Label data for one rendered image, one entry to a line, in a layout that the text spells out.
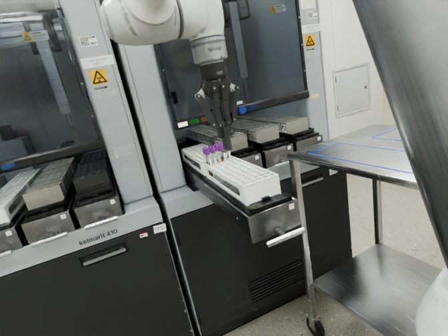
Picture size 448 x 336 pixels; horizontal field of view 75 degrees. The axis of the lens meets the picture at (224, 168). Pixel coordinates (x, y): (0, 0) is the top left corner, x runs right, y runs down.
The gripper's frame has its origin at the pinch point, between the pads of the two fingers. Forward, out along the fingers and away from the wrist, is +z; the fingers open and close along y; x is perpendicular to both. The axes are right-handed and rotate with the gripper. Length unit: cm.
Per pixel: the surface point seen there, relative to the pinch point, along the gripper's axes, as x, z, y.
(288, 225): -21.8, 19.9, 3.3
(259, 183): -18.0, 8.9, -0.7
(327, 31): 143, -35, 166
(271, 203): -20.9, 13.2, 0.0
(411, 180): -34.6, 12.7, 28.1
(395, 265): -6, 67, 59
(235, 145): 30.9, 11.2, 15.2
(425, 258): 13, 96, 105
